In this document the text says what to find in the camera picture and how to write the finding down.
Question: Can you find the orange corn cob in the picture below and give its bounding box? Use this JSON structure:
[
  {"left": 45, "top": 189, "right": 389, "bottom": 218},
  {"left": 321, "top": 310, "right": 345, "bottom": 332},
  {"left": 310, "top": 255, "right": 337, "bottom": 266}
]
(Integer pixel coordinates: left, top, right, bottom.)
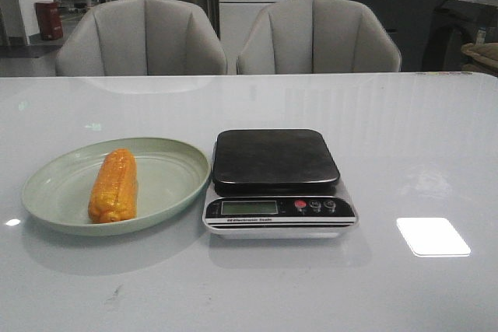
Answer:
[{"left": 88, "top": 149, "right": 138, "bottom": 224}]

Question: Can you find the black silver kitchen scale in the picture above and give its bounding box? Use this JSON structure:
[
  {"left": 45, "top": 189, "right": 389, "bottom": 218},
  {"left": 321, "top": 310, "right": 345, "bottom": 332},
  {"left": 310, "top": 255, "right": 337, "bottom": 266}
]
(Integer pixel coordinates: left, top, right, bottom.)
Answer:
[{"left": 202, "top": 129, "right": 359, "bottom": 239}]

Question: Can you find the right grey upholstered chair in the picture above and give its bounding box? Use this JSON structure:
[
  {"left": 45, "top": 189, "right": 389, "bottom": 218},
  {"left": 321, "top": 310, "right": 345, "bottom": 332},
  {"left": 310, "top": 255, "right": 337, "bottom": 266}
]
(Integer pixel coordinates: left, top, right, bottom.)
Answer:
[{"left": 236, "top": 0, "right": 402, "bottom": 75}]

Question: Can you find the grey upholstered chair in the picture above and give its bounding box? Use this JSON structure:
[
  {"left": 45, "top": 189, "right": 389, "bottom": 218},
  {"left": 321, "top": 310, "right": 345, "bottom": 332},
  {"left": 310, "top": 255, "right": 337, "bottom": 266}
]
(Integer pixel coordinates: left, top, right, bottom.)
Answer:
[
  {"left": 55, "top": 0, "right": 227, "bottom": 76},
  {"left": 236, "top": 0, "right": 402, "bottom": 75}
]

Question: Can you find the pale green round plate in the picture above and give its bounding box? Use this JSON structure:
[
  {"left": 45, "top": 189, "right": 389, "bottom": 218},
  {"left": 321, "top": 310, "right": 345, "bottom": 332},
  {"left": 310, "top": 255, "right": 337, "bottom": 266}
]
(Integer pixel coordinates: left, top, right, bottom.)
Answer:
[{"left": 22, "top": 138, "right": 211, "bottom": 236}]

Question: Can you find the left grey upholstered chair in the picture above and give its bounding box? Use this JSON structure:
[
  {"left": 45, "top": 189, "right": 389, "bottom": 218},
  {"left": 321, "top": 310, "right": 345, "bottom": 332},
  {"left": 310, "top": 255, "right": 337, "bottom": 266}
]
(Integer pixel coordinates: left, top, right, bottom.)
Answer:
[{"left": 55, "top": 0, "right": 227, "bottom": 76}]

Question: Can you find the red bin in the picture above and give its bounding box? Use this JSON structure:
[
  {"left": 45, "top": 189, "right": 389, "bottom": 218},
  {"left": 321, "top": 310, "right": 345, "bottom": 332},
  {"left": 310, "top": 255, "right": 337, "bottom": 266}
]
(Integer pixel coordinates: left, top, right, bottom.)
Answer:
[{"left": 35, "top": 1, "right": 63, "bottom": 40}]

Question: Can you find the black glossy appliance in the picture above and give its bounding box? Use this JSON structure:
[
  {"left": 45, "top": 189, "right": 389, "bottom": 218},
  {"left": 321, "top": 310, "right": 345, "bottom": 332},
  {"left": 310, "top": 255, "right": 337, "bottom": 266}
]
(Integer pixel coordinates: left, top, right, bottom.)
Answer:
[{"left": 421, "top": 0, "right": 497, "bottom": 72}]

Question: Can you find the beige cushion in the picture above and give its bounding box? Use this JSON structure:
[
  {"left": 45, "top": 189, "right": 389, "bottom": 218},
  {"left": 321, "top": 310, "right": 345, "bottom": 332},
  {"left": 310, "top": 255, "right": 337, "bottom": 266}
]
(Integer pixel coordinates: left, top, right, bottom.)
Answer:
[{"left": 461, "top": 42, "right": 498, "bottom": 77}]

